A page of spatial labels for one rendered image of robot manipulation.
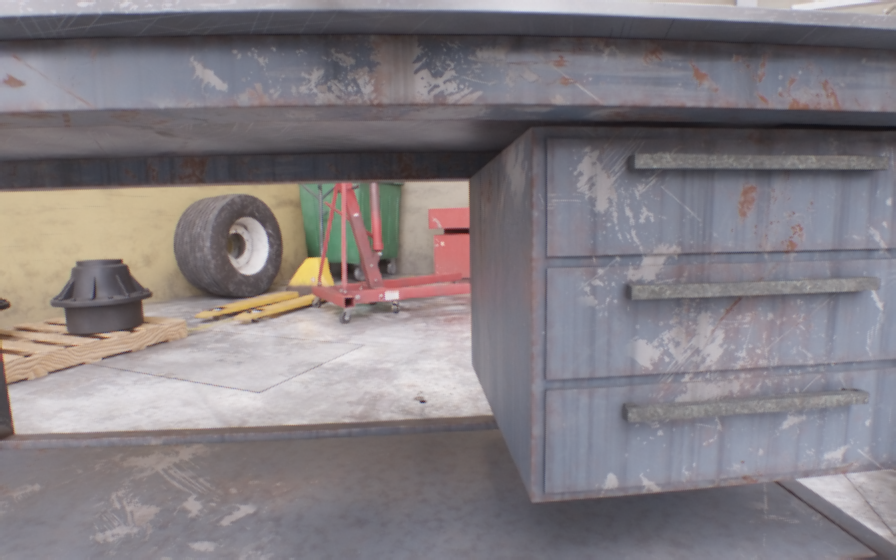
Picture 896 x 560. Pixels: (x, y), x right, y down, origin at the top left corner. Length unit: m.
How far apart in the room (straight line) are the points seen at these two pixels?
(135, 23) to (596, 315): 0.49
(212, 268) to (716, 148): 4.49
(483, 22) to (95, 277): 3.02
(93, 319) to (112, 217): 2.07
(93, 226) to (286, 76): 4.71
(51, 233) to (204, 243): 1.16
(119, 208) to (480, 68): 4.92
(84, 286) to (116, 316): 0.24
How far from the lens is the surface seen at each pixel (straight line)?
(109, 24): 0.48
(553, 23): 0.43
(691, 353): 0.58
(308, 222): 6.25
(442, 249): 5.95
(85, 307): 3.27
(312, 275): 4.60
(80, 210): 5.06
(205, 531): 0.88
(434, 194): 6.76
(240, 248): 5.73
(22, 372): 2.95
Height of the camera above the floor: 0.69
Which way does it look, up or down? 7 degrees down
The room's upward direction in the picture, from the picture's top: 1 degrees counter-clockwise
